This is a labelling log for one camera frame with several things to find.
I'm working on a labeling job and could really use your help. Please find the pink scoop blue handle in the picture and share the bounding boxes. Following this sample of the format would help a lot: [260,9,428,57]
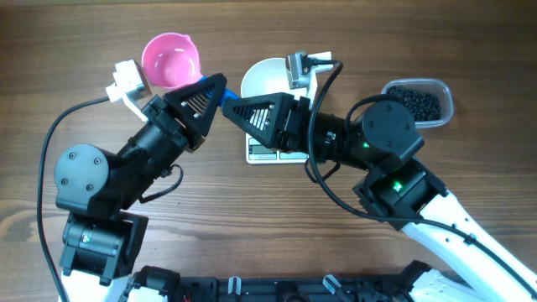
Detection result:
[141,32,238,106]

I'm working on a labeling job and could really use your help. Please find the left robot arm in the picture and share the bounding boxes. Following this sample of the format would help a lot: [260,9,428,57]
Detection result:
[54,73,227,286]

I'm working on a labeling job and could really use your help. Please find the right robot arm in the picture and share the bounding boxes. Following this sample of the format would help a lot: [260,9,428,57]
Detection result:
[222,93,536,301]

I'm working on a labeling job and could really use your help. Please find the white digital kitchen scale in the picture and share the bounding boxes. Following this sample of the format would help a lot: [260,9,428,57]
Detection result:
[246,134,308,164]

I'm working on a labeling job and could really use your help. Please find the white ceramic bowl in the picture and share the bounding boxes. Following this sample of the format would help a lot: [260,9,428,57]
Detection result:
[241,58,315,100]

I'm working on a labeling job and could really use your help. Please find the black beans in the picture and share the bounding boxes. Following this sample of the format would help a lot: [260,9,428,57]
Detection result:
[386,86,441,122]

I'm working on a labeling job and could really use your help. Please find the clear plastic container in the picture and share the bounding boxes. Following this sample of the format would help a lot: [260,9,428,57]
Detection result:
[381,78,454,128]

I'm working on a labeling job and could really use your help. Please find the right black cable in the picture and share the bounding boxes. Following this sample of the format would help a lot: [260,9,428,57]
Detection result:
[304,60,537,301]

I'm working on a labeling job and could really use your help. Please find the black cable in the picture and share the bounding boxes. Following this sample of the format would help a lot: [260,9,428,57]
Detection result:
[36,96,111,302]
[304,60,537,301]

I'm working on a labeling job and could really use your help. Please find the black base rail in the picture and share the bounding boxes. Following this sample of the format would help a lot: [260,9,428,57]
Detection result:
[133,268,420,302]

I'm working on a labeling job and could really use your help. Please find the left black cable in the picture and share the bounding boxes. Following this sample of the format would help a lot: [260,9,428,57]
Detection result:
[36,96,111,302]

